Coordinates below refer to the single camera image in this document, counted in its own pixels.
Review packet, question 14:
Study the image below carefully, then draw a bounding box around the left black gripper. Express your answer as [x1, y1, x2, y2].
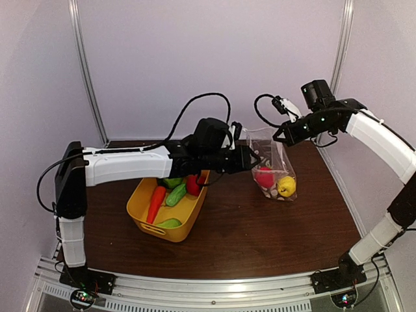
[201, 144, 261, 174]

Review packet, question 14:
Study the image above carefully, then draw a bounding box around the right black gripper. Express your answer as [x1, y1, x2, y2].
[274, 109, 335, 147]

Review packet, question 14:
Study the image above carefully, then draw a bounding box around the red toy apple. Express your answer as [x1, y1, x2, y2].
[254, 167, 274, 189]
[186, 175, 205, 196]

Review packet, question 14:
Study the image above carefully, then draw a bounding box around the clear dotted zip bag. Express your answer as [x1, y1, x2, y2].
[243, 127, 297, 202]

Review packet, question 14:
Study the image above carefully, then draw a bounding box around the yellow toy apple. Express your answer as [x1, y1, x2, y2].
[277, 176, 296, 198]

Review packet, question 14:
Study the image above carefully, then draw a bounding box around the yellow plastic basket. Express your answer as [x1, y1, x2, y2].
[127, 178, 207, 242]

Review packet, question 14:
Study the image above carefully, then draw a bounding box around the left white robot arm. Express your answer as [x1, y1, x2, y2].
[54, 118, 260, 289]

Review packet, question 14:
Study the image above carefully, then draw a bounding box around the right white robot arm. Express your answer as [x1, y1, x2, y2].
[271, 80, 415, 287]

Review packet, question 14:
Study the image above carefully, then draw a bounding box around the green toy cabbage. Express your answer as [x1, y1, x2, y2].
[162, 177, 183, 189]

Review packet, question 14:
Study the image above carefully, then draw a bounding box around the green toy cucumber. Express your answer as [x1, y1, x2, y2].
[166, 183, 187, 207]

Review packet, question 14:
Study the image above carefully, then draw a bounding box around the red toy chili pepper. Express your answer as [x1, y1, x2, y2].
[146, 186, 166, 224]

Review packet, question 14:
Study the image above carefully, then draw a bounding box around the green toy pear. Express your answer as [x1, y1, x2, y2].
[157, 218, 182, 229]

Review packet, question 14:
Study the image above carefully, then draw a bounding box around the right circuit board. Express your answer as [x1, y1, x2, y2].
[331, 289, 358, 309]

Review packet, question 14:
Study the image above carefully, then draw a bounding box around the circuit board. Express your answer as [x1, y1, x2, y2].
[331, 289, 358, 309]
[70, 289, 97, 309]

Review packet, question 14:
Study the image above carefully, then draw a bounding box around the left circuit board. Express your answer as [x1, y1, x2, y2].
[70, 289, 97, 309]

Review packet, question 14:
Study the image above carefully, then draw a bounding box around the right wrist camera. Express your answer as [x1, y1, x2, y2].
[272, 96, 302, 123]

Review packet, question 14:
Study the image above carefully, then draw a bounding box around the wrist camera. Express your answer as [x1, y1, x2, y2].
[272, 96, 302, 123]
[224, 122, 242, 150]

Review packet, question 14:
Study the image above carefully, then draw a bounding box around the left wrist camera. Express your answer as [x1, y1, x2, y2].
[224, 122, 242, 150]

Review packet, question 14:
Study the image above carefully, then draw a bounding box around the left black cable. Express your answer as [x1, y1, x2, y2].
[139, 92, 232, 153]

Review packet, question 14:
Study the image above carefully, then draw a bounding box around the right aluminium frame post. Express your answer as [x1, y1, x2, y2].
[330, 0, 354, 95]

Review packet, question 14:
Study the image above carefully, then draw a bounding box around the aluminium frame post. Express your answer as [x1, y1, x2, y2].
[330, 0, 354, 95]
[68, 0, 110, 146]

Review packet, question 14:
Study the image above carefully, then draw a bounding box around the front aluminium rail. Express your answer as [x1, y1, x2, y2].
[23, 257, 404, 311]

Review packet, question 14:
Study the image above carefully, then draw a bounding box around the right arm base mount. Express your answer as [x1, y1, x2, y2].
[311, 252, 367, 294]

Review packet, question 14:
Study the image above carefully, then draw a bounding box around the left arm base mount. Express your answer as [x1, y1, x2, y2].
[59, 265, 116, 295]

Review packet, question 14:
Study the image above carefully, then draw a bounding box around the left aluminium frame post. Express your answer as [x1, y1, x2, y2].
[68, 0, 110, 146]

